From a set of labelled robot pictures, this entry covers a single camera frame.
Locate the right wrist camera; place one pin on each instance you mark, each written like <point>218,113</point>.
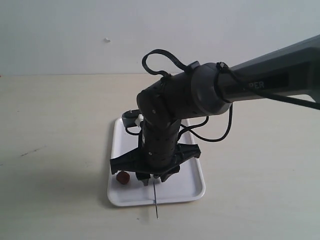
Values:
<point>132,118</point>

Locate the thin metal skewer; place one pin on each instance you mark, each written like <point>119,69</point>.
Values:
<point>155,198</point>

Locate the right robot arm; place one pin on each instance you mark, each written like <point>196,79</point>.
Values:
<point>289,75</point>

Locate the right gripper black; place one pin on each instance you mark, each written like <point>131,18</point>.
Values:
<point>159,166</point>

